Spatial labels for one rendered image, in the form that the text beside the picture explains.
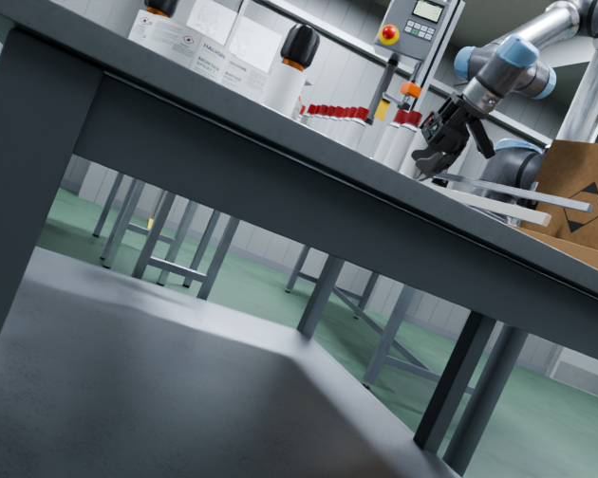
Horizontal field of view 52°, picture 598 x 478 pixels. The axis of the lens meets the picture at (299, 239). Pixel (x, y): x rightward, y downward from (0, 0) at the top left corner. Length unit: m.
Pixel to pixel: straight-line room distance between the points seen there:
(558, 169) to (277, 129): 1.05
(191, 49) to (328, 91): 4.96
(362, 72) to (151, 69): 6.06
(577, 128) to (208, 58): 0.90
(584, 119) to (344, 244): 1.22
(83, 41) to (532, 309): 0.47
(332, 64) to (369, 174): 5.91
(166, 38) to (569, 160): 0.89
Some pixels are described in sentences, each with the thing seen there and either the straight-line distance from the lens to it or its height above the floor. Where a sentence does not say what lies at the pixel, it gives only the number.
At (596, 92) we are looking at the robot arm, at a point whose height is 1.29.
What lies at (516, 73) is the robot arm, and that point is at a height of 1.18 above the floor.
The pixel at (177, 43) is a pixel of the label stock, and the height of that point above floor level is 0.98.
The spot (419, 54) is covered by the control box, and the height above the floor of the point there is 1.30.
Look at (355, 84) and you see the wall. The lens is 6.41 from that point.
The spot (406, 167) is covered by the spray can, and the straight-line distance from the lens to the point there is 1.45.
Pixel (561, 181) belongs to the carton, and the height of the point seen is 1.03.
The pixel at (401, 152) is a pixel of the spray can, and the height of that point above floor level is 0.98.
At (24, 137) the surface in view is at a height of 0.75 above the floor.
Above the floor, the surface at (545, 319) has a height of 0.77.
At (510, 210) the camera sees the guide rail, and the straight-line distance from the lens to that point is 1.13.
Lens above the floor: 0.78
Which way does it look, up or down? 4 degrees down
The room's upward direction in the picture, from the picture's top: 23 degrees clockwise
